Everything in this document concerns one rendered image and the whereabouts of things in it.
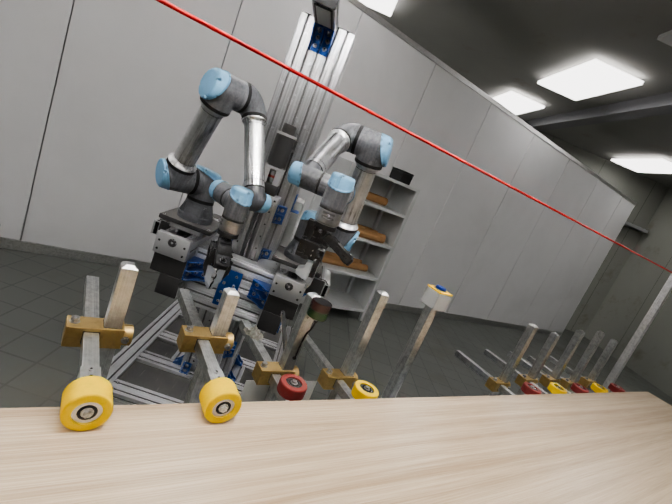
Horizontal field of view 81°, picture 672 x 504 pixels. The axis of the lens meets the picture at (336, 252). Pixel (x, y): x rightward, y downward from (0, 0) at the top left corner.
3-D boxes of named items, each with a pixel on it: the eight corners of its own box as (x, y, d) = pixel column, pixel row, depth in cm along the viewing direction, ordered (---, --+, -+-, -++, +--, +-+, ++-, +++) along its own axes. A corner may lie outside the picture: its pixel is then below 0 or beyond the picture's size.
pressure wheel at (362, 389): (339, 418, 120) (354, 387, 118) (343, 404, 128) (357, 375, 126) (363, 430, 119) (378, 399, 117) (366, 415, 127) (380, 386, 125)
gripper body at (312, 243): (298, 251, 124) (311, 215, 122) (323, 261, 124) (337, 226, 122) (293, 256, 117) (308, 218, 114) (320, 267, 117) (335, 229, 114)
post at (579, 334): (535, 400, 227) (577, 328, 217) (538, 400, 229) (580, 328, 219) (540, 404, 224) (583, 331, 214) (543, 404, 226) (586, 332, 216)
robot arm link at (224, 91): (189, 200, 167) (256, 93, 142) (154, 193, 156) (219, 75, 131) (183, 181, 173) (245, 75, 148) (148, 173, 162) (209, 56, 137)
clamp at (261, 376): (251, 374, 120) (256, 360, 119) (289, 375, 128) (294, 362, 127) (257, 386, 115) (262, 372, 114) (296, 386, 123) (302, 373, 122)
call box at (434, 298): (418, 302, 146) (427, 283, 145) (431, 304, 150) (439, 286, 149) (431, 311, 141) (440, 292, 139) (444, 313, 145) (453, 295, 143)
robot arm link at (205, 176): (219, 205, 173) (229, 176, 170) (190, 198, 163) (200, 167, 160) (207, 196, 181) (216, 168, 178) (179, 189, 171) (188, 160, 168)
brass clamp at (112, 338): (62, 332, 90) (67, 313, 89) (127, 336, 97) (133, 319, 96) (60, 348, 85) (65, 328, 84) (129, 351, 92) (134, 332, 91)
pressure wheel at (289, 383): (263, 405, 112) (277, 371, 110) (287, 404, 117) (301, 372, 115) (273, 425, 106) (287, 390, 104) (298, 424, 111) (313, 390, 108)
